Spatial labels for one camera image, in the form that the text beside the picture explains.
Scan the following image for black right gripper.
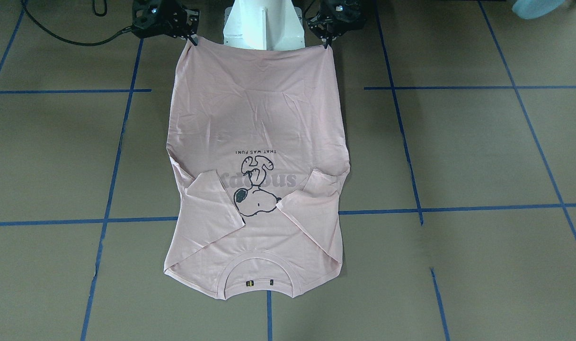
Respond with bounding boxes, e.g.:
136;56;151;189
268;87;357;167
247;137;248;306
131;0;200;46

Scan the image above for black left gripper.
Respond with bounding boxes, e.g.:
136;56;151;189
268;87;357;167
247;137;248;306
307;0;366;48

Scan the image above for pink Snoopy t-shirt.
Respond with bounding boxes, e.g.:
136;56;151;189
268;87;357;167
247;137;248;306
164;37;350;300

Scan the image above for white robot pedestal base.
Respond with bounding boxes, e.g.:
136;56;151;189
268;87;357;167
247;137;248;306
223;0;305;51

